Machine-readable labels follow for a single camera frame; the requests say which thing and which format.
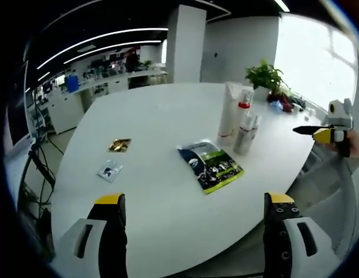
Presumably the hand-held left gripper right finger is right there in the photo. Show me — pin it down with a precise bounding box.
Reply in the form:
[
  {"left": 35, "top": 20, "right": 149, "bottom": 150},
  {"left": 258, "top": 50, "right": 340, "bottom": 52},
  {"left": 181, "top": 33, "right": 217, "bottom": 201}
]
[{"left": 262, "top": 192, "right": 337, "bottom": 278}]

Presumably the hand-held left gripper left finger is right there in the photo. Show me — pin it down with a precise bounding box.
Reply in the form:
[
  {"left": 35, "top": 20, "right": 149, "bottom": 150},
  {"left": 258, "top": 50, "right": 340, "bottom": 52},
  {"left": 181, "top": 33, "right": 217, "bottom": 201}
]
[{"left": 59, "top": 193, "right": 128, "bottom": 278}]

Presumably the small white skincare bottle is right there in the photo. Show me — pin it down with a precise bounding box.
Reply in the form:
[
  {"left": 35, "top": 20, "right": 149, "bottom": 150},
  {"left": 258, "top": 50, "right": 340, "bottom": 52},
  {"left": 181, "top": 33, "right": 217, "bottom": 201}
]
[
  {"left": 232, "top": 113, "right": 256, "bottom": 156},
  {"left": 250, "top": 114, "right": 263, "bottom": 134}
]

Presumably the white pump bottle red collar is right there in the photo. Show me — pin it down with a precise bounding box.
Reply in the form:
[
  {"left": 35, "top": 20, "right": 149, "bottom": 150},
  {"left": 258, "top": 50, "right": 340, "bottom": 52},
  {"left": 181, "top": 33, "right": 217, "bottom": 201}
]
[{"left": 235, "top": 87, "right": 255, "bottom": 126}]

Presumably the small silver skincare sachet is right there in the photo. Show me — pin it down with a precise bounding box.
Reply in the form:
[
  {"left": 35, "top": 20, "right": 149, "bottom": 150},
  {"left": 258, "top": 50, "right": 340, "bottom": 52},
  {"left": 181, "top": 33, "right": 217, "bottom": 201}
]
[{"left": 96, "top": 159, "right": 124, "bottom": 184}]

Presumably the large white skincare tube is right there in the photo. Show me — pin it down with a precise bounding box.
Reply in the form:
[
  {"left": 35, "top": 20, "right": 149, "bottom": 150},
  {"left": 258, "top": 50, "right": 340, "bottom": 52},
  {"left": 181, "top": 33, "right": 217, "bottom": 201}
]
[{"left": 216, "top": 81, "right": 244, "bottom": 145}]

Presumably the green black skincare packet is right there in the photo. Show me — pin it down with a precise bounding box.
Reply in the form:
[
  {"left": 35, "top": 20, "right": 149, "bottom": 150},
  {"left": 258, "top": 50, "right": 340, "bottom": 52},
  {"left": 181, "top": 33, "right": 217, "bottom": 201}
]
[{"left": 176, "top": 138, "right": 246, "bottom": 196}]

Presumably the gold skincare sachet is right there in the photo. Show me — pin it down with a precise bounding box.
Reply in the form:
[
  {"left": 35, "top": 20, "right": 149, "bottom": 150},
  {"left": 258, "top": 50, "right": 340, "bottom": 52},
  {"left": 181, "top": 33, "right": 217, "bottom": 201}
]
[{"left": 106, "top": 137, "right": 132, "bottom": 153}]

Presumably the person's right hand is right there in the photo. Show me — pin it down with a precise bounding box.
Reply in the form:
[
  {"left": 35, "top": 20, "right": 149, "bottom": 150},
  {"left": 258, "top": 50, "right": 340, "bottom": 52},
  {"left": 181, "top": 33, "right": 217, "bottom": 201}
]
[{"left": 346, "top": 129, "right": 359, "bottom": 159}]

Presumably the black pouch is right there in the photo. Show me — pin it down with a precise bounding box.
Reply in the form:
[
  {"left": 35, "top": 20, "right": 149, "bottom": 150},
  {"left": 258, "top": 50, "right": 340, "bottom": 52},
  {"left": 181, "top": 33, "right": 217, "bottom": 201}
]
[{"left": 288, "top": 96, "right": 307, "bottom": 110}]

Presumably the blue face mask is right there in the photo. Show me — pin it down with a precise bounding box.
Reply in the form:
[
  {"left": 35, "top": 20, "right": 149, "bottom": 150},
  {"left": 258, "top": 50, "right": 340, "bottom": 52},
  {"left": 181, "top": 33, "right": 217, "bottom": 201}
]
[{"left": 268, "top": 101, "right": 285, "bottom": 113}]

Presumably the grey chair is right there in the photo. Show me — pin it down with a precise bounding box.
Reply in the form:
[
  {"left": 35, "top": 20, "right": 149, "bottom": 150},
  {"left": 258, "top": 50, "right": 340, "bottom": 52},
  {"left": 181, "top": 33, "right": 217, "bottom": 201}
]
[{"left": 297, "top": 141, "right": 359, "bottom": 262}]

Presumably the green potted plant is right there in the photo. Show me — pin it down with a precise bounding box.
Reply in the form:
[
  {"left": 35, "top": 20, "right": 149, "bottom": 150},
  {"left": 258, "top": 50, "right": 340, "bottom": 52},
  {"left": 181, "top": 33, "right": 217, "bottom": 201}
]
[{"left": 244, "top": 57, "right": 291, "bottom": 103}]

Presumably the black tripod stand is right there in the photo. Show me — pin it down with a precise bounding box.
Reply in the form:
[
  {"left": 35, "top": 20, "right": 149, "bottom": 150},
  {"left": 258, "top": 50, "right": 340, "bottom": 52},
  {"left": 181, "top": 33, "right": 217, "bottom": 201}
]
[{"left": 21, "top": 138, "right": 57, "bottom": 256}]

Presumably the white office counter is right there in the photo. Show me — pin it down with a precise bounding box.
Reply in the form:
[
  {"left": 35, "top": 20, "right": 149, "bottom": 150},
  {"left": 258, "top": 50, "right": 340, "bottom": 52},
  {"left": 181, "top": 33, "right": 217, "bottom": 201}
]
[{"left": 37, "top": 69, "right": 169, "bottom": 136}]

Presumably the blue bin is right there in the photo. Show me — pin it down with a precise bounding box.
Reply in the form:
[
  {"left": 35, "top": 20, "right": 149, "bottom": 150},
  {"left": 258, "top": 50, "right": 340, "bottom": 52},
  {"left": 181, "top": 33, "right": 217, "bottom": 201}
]
[{"left": 64, "top": 73, "right": 81, "bottom": 93}]

